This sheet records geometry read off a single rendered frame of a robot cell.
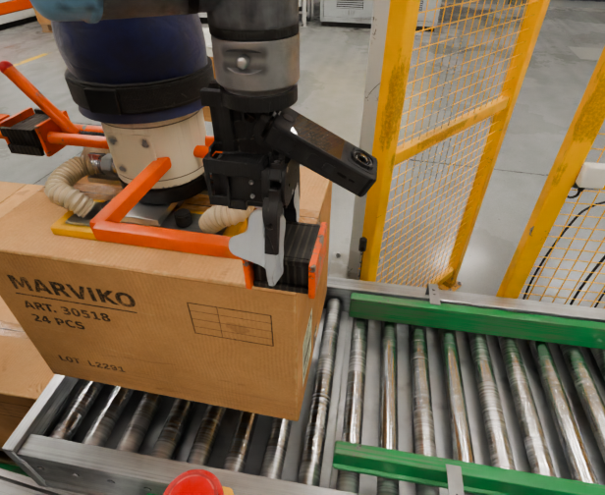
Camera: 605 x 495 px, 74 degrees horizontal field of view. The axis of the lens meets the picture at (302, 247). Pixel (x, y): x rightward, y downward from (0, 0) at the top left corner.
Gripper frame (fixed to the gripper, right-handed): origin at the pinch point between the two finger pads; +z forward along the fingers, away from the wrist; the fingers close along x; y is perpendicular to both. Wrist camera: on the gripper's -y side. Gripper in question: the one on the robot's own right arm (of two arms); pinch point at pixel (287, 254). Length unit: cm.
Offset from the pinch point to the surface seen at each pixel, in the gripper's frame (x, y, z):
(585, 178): -67, -62, 20
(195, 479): 20.3, 6.3, 17.8
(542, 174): -270, -134, 121
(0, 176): -184, 271, 120
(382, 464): -5, -19, 61
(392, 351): -40, -20, 67
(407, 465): -4, -23, 58
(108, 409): -7, 51, 67
